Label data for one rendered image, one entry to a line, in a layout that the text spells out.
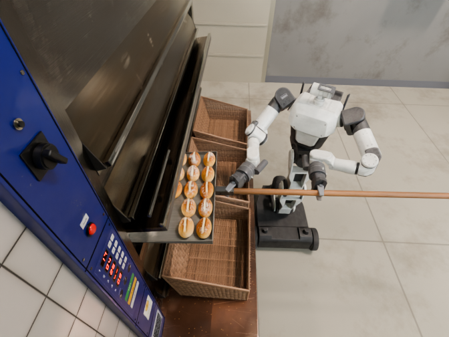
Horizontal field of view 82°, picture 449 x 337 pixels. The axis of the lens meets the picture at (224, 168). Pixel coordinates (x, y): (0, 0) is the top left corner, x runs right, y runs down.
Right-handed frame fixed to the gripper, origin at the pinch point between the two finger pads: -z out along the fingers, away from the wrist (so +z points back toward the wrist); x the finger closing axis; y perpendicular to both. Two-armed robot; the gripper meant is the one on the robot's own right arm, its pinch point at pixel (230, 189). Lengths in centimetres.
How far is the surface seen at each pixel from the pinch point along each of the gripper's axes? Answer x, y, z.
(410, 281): -120, 126, 91
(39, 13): 85, -15, -44
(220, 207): -49, -17, 16
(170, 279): -40, -7, -42
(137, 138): 35, -29, -24
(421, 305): -120, 137, 75
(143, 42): 60, -44, 0
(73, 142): 61, -10, -51
